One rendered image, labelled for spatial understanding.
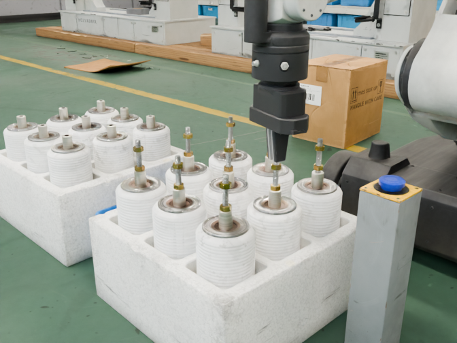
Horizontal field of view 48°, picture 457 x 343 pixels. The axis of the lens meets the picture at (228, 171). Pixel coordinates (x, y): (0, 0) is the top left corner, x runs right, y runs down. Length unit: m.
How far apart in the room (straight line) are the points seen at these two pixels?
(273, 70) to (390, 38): 2.24
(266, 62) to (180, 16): 3.48
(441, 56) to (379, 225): 0.36
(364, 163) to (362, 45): 1.80
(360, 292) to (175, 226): 0.33
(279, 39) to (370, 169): 0.56
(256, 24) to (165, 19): 3.47
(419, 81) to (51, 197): 0.80
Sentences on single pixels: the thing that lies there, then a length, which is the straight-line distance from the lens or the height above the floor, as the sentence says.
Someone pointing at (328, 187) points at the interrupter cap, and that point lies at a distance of 0.98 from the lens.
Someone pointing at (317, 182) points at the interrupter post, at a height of 0.27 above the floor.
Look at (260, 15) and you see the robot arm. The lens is 0.76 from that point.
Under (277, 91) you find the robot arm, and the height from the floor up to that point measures 0.46.
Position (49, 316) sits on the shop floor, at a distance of 1.10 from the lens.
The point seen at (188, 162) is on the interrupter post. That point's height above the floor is 0.27.
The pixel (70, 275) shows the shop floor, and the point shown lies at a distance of 1.21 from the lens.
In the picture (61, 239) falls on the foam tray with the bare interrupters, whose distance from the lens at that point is 1.22.
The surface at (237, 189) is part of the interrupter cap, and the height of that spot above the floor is 0.25.
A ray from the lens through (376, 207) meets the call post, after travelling 0.82.
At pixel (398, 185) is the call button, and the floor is 0.33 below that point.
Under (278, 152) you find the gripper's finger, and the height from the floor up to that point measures 0.35.
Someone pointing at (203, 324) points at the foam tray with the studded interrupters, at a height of 0.12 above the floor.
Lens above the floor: 0.63
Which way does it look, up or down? 21 degrees down
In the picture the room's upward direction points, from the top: straight up
